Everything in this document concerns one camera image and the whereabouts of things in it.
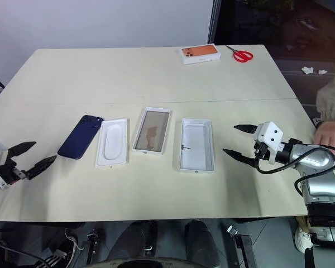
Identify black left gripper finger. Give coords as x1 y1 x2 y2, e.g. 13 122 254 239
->
25 155 58 179
7 141 37 161

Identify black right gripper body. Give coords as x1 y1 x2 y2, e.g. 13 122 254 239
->
252 141 271 165

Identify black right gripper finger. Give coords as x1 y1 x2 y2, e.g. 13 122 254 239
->
222 149 257 169
233 124 259 135

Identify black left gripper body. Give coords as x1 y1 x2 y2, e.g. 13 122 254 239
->
0 156 28 185

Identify white phone box lid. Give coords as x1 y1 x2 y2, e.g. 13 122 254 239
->
172 118 215 174

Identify dark blue smartphone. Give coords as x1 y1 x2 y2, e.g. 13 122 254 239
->
57 114 104 161

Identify white insert with oval recess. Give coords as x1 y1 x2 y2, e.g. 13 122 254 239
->
95 117 128 170

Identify white box with orange phone print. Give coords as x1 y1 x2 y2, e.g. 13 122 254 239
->
180 44 222 66

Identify bystander bare hand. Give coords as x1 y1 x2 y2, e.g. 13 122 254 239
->
314 119 335 150

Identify olive trouser leg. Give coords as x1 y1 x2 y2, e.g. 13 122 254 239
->
295 216 310 231

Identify black bar with metal clamp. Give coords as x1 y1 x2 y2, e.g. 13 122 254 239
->
226 224 257 268
82 229 101 268

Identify dark rounded shape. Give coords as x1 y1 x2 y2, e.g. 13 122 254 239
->
113 220 157 259
184 219 221 263

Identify white sneaker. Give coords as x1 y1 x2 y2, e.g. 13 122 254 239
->
294 226 313 253

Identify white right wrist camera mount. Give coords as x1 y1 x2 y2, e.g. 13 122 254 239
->
253 121 284 165

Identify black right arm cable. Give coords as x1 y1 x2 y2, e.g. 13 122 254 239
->
255 143 335 197

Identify red handled scissors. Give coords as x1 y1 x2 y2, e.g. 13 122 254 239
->
226 45 254 64

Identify thin white cable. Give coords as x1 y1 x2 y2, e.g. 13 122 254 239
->
64 227 85 252

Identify dark window frame post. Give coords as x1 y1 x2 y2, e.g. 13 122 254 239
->
208 0 223 45

